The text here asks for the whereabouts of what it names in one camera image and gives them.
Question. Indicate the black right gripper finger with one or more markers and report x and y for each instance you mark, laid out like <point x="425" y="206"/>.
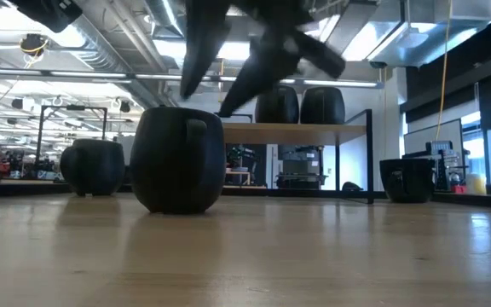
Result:
<point x="267" y="64"/>
<point x="205" y="42"/>

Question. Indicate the black mug green inside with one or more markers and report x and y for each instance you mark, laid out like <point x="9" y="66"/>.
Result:
<point x="276" y="106"/>

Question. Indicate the black mug orange inside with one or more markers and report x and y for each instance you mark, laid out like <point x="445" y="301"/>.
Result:
<point x="322" y="106"/>

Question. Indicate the black mug dark inside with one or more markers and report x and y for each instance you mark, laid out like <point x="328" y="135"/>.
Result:
<point x="173" y="170"/>
<point x="411" y="181"/>

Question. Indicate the black mug yellow inside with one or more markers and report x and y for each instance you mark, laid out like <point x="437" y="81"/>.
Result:
<point x="96" y="170"/>

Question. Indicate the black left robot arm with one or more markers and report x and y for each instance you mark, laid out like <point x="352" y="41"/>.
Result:
<point x="45" y="13"/>

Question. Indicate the black equipment cart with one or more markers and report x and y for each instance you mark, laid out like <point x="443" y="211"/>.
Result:
<point x="301" y="166"/>

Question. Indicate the small wooden table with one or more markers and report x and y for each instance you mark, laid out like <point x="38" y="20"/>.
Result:
<point x="238" y="172"/>

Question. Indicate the black dome object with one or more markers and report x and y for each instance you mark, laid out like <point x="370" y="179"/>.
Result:
<point x="352" y="187"/>

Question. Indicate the grey partition panel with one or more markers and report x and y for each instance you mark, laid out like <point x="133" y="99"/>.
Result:
<point x="433" y="136"/>

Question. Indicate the black equipment rack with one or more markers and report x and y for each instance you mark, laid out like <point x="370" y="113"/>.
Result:
<point x="441" y="170"/>

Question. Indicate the small red item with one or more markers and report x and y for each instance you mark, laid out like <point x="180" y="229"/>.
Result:
<point x="458" y="189"/>

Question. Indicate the yellow container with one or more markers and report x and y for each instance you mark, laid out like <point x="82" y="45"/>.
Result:
<point x="476" y="184"/>

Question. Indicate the wooden shelf black metal frame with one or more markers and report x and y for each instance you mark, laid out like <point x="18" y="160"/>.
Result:
<point x="292" y="133"/>

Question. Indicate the silver ventilation duct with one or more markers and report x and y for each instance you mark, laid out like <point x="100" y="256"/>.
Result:
<point x="433" y="34"/>

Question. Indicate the black ceiling camera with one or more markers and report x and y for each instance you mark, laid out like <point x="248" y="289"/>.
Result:
<point x="32" y="44"/>

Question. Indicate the black metal gantry frame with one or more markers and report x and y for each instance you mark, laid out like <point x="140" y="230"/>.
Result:
<point x="40" y="136"/>

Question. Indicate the black aluminium table frame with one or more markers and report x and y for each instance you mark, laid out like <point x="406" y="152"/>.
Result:
<point x="475" y="200"/>

